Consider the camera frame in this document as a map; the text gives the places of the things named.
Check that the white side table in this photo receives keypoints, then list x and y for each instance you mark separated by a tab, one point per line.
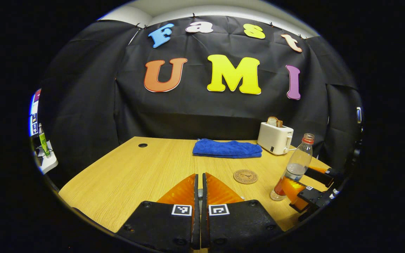
47	163

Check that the dark bread slice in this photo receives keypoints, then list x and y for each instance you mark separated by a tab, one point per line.
280	123

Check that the computer monitor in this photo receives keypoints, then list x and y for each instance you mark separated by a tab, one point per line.
34	112

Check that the round wooden coaster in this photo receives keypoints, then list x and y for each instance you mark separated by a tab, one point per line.
245	176

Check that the clear plastic water bottle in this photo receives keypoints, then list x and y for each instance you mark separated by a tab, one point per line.
298	165

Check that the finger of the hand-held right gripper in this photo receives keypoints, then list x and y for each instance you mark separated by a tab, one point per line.
320	175
311	195

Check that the blue folded towel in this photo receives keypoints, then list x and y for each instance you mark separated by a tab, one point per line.
227	148

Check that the white toaster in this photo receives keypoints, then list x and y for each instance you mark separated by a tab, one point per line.
274	138

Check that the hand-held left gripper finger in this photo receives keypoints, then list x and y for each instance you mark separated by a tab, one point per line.
196	228
204	228

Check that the light bread slice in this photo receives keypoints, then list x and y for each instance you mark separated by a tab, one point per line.
272	121

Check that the green bottle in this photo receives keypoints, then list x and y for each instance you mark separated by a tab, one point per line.
44	142

